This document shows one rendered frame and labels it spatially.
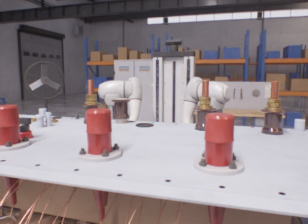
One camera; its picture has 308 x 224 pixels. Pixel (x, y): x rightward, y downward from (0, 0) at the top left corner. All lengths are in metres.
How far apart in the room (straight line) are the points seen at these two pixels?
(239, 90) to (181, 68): 3.83
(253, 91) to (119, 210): 5.18
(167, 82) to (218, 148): 1.55
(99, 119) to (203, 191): 0.33
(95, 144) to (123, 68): 5.31
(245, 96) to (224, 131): 5.25
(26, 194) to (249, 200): 0.80
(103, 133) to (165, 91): 1.48
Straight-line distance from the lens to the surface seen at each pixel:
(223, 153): 0.63
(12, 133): 0.92
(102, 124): 0.71
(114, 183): 0.58
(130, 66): 5.92
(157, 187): 0.55
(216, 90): 1.63
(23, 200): 1.10
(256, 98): 5.88
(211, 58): 8.78
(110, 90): 1.89
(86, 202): 0.94
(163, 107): 2.16
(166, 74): 2.14
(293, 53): 8.98
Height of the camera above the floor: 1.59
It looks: 7 degrees down
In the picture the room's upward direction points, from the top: straight up
